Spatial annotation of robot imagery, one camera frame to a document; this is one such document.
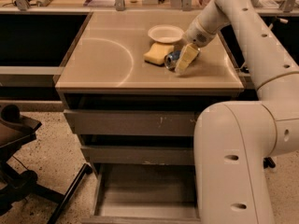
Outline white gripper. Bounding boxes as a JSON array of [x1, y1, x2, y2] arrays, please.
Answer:
[[175, 16, 217, 74]]

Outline redbull can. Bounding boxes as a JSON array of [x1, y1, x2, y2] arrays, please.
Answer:
[[164, 50, 180, 71]]

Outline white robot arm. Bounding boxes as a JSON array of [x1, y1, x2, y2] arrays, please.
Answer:
[[184, 0, 299, 224]]

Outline grey drawer cabinet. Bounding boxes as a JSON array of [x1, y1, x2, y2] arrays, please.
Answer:
[[53, 10, 247, 173]]

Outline top drawer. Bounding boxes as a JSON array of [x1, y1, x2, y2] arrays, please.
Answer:
[[64, 109, 197, 136]]

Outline drawer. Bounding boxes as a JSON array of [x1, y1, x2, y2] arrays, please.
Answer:
[[81, 146, 194, 165], [81, 164, 201, 224], [64, 109, 197, 136]]

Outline middle drawer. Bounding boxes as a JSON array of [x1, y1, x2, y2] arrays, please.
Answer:
[[81, 146, 194, 165]]

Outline bottom drawer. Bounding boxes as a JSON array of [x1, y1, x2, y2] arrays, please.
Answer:
[[81, 164, 201, 224]]

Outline white bowl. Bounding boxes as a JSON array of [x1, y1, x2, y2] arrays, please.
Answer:
[[148, 25, 184, 44]]

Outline yellow sponge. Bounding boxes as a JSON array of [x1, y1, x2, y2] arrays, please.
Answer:
[[143, 43, 174, 65]]

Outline white stand pole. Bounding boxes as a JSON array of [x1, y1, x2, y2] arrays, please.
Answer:
[[268, 17, 289, 30]]

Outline black stand base right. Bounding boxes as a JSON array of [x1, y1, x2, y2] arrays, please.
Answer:
[[263, 157, 276, 169]]

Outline black stand leg left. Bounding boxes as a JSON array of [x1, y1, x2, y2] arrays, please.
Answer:
[[47, 163, 93, 224]]

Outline black office chair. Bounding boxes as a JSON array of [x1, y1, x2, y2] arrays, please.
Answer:
[[0, 104, 64, 220]]

